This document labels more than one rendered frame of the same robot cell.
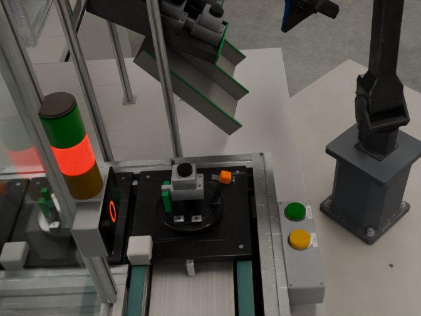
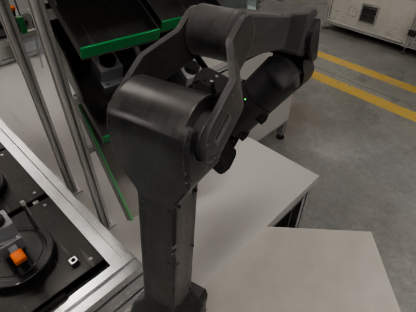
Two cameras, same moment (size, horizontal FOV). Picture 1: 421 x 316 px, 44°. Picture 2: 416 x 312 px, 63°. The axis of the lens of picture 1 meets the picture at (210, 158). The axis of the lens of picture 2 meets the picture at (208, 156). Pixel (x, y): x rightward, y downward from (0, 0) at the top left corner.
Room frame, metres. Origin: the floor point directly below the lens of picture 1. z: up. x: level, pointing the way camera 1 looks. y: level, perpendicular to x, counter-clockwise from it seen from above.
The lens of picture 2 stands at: (0.66, -0.48, 1.57)
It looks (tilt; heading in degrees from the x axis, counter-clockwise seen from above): 41 degrees down; 40
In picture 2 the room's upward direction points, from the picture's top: straight up
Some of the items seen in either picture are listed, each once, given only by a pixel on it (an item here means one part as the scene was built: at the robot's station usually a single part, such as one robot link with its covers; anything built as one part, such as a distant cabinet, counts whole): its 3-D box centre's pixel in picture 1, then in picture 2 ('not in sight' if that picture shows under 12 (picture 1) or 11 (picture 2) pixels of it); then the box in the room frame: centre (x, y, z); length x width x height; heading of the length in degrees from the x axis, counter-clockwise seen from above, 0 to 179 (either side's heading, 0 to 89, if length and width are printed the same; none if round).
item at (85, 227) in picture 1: (80, 171); not in sight; (0.52, 0.18, 1.29); 0.12 x 0.05 x 0.25; 176
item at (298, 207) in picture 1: (295, 212); not in sight; (0.67, -0.16, 0.96); 0.04 x 0.04 x 0.02
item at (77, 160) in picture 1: (72, 150); not in sight; (0.52, 0.18, 1.33); 0.05 x 0.05 x 0.05
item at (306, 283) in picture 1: (299, 249); not in sight; (0.60, -0.16, 0.93); 0.21 x 0.07 x 0.06; 176
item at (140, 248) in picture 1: (140, 250); not in sight; (0.62, 0.16, 0.97); 0.05 x 0.05 x 0.04; 86
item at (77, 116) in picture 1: (62, 121); not in sight; (0.52, 0.18, 1.38); 0.05 x 0.05 x 0.05
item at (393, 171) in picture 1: (369, 179); not in sight; (0.74, -0.34, 0.96); 0.15 x 0.15 x 0.20; 37
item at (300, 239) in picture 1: (299, 239); not in sight; (0.60, -0.16, 0.96); 0.04 x 0.04 x 0.02
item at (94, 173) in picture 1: (81, 175); not in sight; (0.52, 0.18, 1.28); 0.05 x 0.05 x 0.05
